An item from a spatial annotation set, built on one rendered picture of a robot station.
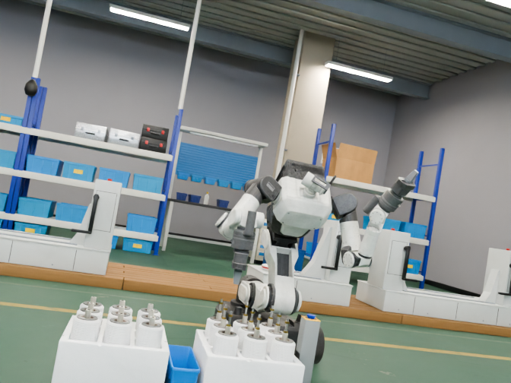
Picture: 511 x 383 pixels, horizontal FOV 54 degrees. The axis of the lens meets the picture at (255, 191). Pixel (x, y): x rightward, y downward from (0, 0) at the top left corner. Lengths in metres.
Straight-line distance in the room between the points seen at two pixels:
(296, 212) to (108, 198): 2.06
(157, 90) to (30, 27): 2.61
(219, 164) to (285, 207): 5.81
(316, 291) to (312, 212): 2.07
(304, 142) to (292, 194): 6.36
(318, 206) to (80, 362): 1.22
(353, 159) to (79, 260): 4.57
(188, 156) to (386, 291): 4.41
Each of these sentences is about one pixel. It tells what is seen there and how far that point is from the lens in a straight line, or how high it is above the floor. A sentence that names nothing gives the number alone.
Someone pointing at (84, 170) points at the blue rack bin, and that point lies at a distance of 6.70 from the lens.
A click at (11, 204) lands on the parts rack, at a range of 6.77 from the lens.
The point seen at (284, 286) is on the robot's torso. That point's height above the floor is 0.40.
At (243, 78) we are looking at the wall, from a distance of 10.92.
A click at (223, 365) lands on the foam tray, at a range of 2.01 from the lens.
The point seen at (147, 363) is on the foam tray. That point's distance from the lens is 1.98.
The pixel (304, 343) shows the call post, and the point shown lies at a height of 0.21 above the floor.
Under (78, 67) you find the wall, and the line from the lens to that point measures 10.69.
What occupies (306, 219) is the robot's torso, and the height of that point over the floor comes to 0.75.
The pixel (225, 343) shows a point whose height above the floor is 0.23.
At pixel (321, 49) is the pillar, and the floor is 3.74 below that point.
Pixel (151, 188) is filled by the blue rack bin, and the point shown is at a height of 0.85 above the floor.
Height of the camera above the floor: 0.73
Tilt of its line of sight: 3 degrees up
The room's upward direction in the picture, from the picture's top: 10 degrees clockwise
